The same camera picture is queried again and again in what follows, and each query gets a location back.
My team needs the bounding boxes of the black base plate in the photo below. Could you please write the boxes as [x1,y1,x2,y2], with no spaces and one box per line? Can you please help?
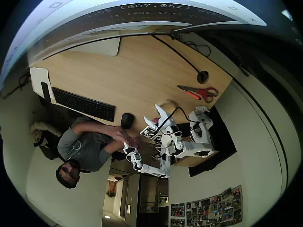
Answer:
[176,122,191,138]

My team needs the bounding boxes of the curved computer monitor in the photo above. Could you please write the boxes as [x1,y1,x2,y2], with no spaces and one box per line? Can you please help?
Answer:
[0,0,268,92]

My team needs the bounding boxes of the thick black cable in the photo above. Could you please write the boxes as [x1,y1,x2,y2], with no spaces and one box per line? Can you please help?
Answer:
[151,35,202,76]

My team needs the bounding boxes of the grey monitor stand base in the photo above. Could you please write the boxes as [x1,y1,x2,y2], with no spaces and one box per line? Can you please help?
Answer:
[67,36,122,57]

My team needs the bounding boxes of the red handled scissors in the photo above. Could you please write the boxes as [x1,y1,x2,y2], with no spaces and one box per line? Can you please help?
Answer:
[177,84,219,104]

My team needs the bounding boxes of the man's left hand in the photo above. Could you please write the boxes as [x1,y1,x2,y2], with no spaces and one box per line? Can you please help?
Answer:
[111,127,130,142]

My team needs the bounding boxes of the man's right hand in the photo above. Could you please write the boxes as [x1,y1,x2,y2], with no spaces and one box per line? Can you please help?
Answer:
[127,136,143,148]

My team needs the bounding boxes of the white leader arm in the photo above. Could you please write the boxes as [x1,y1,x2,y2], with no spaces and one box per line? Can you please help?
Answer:
[122,141,171,179]

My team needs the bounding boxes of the black camera cable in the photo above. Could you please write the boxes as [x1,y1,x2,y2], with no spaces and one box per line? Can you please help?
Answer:
[157,106,193,133]

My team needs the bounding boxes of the small photo sheet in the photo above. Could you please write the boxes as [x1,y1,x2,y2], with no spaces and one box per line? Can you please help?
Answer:
[170,218,186,227]
[170,203,186,218]

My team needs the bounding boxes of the orange handled tool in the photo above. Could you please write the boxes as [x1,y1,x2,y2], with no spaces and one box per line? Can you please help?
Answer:
[186,90,201,100]

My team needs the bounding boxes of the white ceiling lamp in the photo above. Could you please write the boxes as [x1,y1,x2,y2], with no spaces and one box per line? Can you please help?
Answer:
[281,9,294,21]

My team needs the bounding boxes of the black keyboard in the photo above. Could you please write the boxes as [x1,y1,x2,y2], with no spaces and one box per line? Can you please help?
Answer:
[51,87,116,123]

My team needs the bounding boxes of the black office chair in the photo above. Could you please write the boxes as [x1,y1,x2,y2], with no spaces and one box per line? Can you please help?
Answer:
[33,99,79,161]

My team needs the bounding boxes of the round desk cable grommet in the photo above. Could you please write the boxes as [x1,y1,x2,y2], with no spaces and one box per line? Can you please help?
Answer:
[196,70,210,84]

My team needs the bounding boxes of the thin black cable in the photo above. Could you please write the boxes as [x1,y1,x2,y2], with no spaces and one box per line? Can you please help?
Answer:
[170,33,211,58]

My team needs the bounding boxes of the large photo collage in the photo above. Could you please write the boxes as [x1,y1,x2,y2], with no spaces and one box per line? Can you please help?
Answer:
[185,184,244,227]

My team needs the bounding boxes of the beige jacket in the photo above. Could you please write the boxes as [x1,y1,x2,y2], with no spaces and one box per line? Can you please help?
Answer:
[30,120,64,148]

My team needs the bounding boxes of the man's left forearm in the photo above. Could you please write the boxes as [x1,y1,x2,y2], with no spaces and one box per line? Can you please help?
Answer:
[81,121,113,137]

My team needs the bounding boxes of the black computer mouse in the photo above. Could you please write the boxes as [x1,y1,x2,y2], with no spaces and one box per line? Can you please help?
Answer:
[120,113,135,130]

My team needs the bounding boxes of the man in grey t-shirt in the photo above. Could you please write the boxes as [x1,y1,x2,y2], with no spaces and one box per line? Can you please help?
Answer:
[55,117,114,190]

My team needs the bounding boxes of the black side cabinet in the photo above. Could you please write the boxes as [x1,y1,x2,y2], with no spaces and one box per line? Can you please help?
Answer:
[188,105,238,178]

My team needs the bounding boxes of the white paper sheet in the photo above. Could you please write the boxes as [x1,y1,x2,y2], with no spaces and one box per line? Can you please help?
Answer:
[29,67,57,105]

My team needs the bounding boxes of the beige tape roll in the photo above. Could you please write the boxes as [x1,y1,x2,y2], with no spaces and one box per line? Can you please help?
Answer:
[158,100,178,113]

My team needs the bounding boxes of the black phone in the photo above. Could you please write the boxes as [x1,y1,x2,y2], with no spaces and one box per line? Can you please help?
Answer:
[40,81,52,103]

